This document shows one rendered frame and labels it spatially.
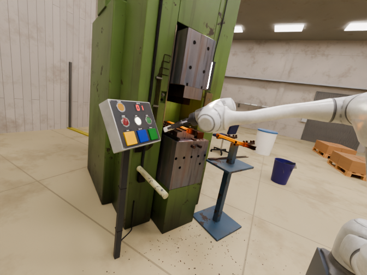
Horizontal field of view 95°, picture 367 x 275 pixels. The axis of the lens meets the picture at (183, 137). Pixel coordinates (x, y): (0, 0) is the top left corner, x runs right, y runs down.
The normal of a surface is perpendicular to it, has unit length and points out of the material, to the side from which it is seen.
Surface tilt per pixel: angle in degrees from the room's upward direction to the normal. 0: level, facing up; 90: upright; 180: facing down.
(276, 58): 90
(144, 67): 90
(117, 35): 90
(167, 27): 90
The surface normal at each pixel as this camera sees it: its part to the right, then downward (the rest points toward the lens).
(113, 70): 0.60, 0.28
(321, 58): -0.46, 0.13
